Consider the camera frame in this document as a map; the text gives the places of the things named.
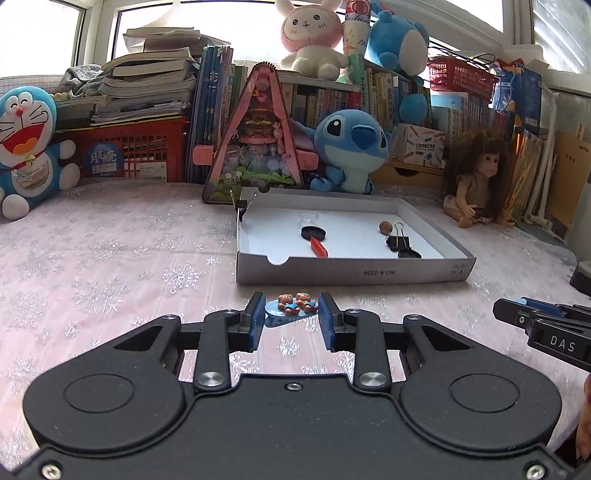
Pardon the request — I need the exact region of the large black binder clip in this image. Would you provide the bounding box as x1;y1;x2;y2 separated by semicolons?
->
386;222;422;259

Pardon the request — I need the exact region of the person's hand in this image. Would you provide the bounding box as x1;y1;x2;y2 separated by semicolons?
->
576;375;591;461

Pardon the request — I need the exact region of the brown walnut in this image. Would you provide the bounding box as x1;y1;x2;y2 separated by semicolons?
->
379;221;394;235

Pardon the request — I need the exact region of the black round lid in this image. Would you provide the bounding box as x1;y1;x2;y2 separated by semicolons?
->
301;225;327;242

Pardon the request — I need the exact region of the white cardboard box tray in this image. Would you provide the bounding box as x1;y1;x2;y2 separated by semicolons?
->
236;188;476;286

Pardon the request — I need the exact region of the clear plastic cup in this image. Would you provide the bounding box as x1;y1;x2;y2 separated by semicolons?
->
298;211;318;227

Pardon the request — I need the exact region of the small binder clip on tray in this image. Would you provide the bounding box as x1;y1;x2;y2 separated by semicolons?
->
230;190;257;223

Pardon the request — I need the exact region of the brown-haired doll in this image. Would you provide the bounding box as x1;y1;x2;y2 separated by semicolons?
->
443;128;514;228

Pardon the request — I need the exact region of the wooden drawer shelf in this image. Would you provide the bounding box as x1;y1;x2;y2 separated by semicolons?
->
370;160;444;190

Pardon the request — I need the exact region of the pink triangular dollhouse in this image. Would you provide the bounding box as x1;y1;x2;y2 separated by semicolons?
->
192;62;318;204

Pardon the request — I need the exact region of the blue Stitch plush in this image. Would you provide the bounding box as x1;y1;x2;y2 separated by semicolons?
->
293;109;391;195

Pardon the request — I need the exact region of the red plastic crate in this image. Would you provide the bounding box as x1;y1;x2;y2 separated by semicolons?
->
54;116;188;183

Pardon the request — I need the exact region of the white stationery box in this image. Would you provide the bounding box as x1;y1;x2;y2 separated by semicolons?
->
396;124;446;169

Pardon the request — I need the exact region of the Doraemon plush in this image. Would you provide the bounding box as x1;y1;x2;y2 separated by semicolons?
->
0;86;81;221

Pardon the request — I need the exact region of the stack of books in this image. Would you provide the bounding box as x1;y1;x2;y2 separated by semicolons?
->
53;27;208;129

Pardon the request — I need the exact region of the blue round plush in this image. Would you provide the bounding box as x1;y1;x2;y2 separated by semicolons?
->
367;1;430;125

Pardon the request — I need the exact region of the pink white bunny plush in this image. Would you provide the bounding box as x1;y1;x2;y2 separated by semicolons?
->
274;0;349;81

